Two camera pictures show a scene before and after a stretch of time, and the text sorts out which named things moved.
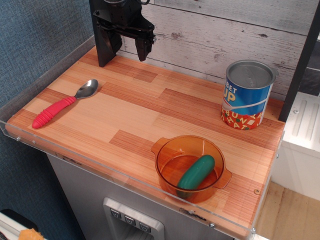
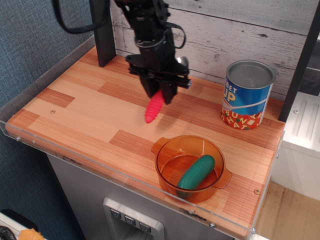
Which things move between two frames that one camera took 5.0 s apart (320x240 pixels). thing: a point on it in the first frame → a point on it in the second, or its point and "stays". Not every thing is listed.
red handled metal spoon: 88,88 → 158,98
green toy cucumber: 194,175 stays
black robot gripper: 124,16 → 156,59
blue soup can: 246,92 stays
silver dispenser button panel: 125,223 stays
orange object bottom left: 30,234 stays
